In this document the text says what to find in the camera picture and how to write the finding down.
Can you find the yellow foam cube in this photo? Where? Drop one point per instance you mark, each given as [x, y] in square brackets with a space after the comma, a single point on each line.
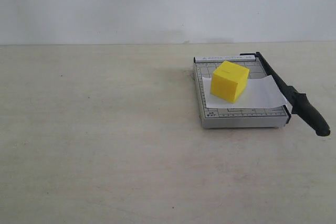
[228, 81]

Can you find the white paper sheet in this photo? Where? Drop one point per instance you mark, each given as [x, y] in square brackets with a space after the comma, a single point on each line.
[259, 94]

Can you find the black cutter blade arm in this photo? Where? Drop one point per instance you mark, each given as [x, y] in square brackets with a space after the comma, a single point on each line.
[299, 101]

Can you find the grey paper cutter base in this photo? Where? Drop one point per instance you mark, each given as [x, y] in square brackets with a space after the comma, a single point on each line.
[217, 117]

